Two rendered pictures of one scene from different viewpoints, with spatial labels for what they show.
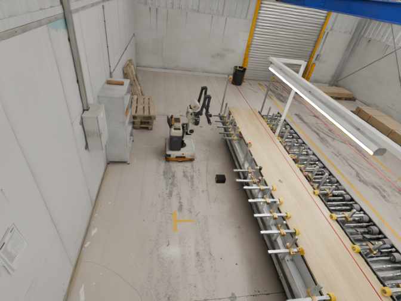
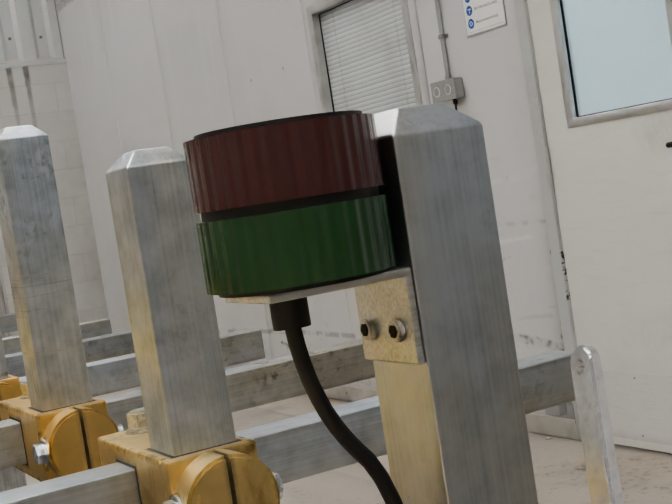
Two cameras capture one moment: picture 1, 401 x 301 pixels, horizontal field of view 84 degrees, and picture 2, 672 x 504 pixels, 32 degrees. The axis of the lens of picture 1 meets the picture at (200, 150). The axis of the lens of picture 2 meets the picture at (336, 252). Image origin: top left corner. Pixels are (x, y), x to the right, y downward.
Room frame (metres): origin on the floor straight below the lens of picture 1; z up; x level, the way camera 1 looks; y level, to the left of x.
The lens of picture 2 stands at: (3.13, -1.08, 1.09)
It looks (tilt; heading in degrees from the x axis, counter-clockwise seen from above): 3 degrees down; 165
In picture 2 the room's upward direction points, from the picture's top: 9 degrees counter-clockwise
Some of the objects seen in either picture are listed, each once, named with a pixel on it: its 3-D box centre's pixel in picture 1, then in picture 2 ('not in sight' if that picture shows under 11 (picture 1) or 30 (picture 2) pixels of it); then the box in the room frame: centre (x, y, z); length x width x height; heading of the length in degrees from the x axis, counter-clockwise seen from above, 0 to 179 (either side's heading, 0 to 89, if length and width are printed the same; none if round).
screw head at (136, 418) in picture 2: not in sight; (143, 419); (2.44, -1.02, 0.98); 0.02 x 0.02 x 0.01
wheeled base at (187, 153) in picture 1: (179, 149); not in sight; (4.19, 0.49, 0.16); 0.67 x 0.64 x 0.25; 103
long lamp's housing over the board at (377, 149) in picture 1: (308, 95); not in sight; (2.85, -1.26, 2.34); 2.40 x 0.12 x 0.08; 13
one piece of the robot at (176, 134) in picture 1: (176, 133); not in sight; (4.17, 0.58, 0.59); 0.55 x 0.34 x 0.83; 13
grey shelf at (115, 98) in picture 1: (118, 122); not in sight; (3.93, 1.79, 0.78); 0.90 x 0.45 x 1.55; 13
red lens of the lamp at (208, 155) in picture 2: not in sight; (284, 164); (2.77, -0.99, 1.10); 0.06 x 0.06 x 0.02
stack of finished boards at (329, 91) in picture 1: (324, 91); not in sight; (10.21, -5.14, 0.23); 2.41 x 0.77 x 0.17; 105
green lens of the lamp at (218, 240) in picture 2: not in sight; (296, 243); (2.77, -0.99, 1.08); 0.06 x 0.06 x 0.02
